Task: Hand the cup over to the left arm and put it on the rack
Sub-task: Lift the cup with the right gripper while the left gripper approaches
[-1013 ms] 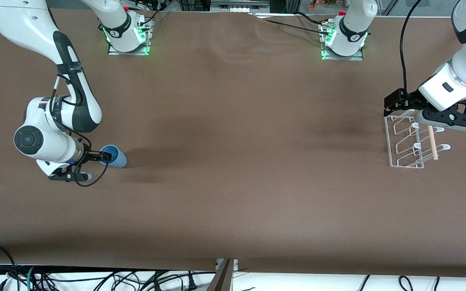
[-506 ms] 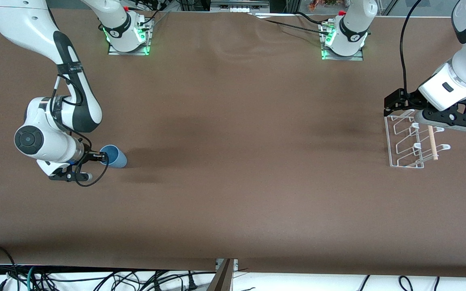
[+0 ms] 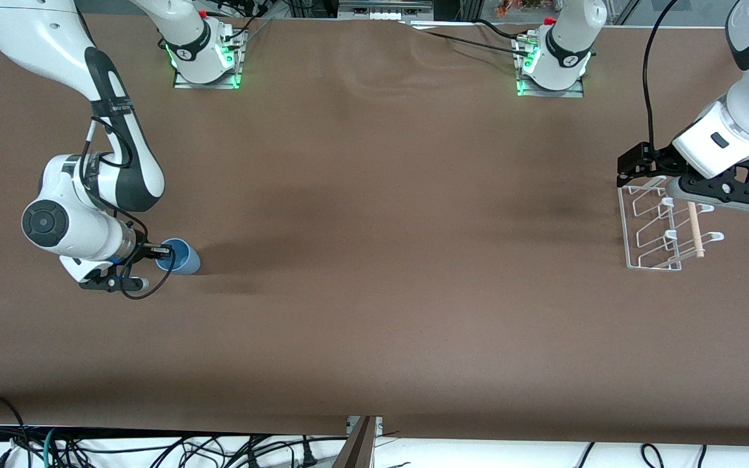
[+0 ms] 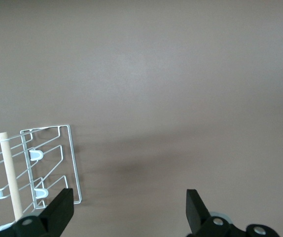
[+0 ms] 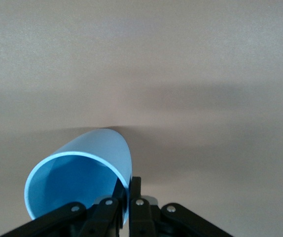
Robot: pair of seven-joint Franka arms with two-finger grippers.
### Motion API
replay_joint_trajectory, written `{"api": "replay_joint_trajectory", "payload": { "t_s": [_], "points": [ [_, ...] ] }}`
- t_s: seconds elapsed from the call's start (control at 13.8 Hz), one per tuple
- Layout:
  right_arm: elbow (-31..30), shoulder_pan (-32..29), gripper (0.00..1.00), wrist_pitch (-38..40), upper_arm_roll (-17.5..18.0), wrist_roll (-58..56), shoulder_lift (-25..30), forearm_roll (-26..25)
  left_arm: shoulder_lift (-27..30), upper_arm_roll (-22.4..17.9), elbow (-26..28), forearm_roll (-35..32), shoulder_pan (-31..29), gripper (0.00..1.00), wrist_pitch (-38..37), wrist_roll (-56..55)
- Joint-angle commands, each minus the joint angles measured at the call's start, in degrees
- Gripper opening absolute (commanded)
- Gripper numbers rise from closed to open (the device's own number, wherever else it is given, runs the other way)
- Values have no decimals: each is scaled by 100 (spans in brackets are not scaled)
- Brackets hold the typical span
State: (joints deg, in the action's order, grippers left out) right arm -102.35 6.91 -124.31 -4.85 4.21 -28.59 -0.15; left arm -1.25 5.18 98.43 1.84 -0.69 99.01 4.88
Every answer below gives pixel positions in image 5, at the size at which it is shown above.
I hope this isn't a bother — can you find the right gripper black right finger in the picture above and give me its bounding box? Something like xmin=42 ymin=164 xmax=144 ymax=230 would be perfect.
xmin=129 ymin=176 xmax=234 ymax=237

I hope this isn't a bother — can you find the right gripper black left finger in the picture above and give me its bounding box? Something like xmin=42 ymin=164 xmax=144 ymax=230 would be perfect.
xmin=0 ymin=178 xmax=130 ymax=237

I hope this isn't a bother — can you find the light blue plastic cup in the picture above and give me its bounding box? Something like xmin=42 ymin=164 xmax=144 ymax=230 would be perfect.
xmin=24 ymin=127 xmax=134 ymax=227

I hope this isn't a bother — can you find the brown table cover sheet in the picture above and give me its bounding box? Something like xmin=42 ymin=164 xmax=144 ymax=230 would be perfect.
xmin=0 ymin=0 xmax=283 ymax=237

